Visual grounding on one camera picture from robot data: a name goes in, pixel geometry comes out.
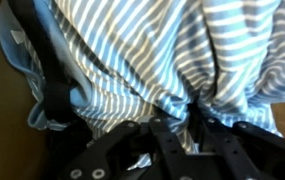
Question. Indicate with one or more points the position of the tan leather sofa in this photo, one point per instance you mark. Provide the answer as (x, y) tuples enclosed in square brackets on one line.
[(22, 120)]

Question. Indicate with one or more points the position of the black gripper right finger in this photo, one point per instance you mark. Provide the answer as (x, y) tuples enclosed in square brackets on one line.
[(197, 128)]

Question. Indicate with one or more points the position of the light blue striped shirt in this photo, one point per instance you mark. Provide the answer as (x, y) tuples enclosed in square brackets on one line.
[(130, 59)]

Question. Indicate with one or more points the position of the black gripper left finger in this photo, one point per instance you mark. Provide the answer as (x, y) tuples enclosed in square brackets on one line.
[(57, 104)]

